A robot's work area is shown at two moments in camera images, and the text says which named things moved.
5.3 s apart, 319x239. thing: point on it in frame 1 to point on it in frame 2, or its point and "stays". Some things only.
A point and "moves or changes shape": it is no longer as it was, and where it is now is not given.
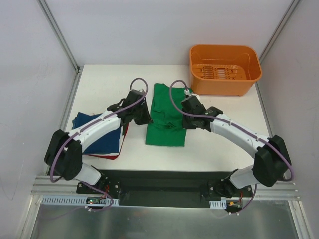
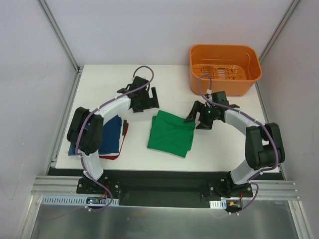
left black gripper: (142, 114) to (146, 101)
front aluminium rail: (282, 187) stays
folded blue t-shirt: (109, 145) stays
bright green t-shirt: (165, 126) moves or changes shape
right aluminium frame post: (278, 30) stays
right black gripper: (189, 122) to (201, 115)
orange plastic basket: (224, 69) stays
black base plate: (160, 188) stays
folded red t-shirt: (114, 157) stays
